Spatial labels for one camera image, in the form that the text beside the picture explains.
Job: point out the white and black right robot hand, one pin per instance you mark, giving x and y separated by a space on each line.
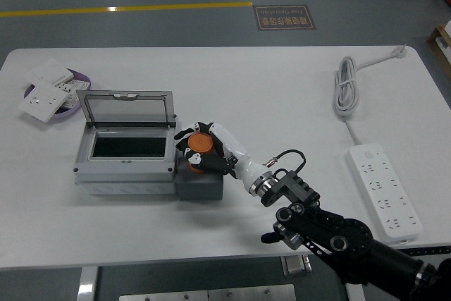
252 168

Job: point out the orange cylinder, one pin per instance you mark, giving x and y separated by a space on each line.
200 142

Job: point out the grey electrical box clear lid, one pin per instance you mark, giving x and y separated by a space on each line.
123 170

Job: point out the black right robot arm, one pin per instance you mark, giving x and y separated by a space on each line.
352 234

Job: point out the grey cube with round hole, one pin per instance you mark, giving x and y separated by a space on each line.
201 188

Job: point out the white power strip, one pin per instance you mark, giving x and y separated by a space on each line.
384 188

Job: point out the dark floor sign orange text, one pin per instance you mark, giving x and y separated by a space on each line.
284 17

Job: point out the white table leg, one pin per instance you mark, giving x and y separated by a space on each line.
356 294
87 285

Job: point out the white many-hole socket plate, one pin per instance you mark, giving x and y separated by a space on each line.
75 87

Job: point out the black table control panel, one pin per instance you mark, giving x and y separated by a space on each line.
430 250

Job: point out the wooden crate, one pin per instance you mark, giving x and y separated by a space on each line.
437 53

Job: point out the grey metal table bracket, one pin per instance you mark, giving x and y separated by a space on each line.
294 265

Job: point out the grey metal base plate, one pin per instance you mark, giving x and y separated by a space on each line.
211 295

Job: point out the white five-hole wall socket plate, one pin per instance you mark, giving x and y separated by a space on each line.
44 102

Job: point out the white wall switch plate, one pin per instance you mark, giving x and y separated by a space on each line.
49 72

